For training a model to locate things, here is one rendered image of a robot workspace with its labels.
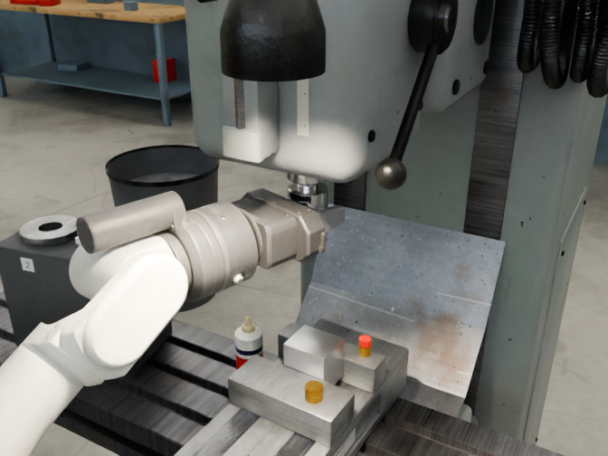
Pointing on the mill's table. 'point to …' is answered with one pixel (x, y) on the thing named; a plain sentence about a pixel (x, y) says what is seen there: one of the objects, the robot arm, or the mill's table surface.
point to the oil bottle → (248, 342)
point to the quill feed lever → (432, 32)
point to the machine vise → (384, 398)
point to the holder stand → (46, 278)
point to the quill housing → (320, 90)
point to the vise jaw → (290, 400)
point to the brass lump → (313, 392)
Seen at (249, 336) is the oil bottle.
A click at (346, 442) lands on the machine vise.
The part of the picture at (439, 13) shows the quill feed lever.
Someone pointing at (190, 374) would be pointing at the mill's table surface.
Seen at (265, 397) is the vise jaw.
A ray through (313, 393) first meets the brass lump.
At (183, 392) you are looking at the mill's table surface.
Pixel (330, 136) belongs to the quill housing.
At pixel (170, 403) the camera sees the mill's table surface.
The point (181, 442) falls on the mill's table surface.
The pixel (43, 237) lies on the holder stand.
